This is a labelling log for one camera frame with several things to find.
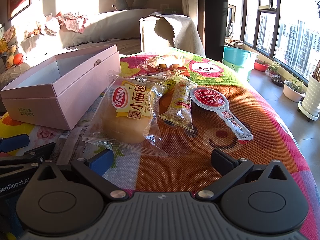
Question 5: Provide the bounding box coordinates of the light green plastic bucket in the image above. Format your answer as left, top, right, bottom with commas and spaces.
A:
222, 60, 254, 81

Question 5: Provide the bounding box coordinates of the pink crumpled cloth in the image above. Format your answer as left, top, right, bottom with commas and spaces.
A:
55, 12, 88, 34

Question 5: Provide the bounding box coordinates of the beige throw cloth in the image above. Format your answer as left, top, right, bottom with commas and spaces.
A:
139, 12, 205, 56

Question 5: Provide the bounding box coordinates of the bread packet green label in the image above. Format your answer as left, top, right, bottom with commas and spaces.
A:
138, 54, 191, 73

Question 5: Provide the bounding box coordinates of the colourful cartoon play mat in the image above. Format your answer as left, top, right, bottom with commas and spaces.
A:
0, 52, 316, 240

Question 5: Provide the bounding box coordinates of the teal plastic bucket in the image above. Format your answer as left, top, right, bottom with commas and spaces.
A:
222, 46, 258, 67

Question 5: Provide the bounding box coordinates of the red spoon-shaped jelly cup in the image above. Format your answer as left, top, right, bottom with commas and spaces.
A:
189, 87, 253, 144

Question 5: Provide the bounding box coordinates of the brown balls snack packet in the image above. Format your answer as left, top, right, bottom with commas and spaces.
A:
146, 63, 190, 77

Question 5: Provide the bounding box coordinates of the pink cardboard gift box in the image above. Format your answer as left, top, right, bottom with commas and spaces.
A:
1, 44, 120, 131

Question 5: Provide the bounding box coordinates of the yellow corn snack stick packet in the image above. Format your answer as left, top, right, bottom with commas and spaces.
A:
132, 73, 176, 98

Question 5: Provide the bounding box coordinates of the orange ball toy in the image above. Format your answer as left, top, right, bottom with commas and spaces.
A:
13, 53, 24, 66

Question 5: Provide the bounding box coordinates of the tall white ribbed planter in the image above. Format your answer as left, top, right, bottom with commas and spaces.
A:
298, 61, 320, 122

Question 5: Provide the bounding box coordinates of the small bread yellow label packet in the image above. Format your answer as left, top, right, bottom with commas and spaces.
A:
82, 76, 167, 157

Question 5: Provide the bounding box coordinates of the red plastic basin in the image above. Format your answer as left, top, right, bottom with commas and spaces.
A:
254, 60, 269, 72

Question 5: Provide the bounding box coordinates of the sesame grain bar packet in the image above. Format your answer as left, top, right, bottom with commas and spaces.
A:
158, 78, 197, 132

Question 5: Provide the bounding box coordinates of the white round plant pot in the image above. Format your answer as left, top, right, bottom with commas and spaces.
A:
283, 75, 305, 102

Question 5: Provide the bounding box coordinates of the beige sofa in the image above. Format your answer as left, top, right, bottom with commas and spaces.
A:
0, 8, 166, 81

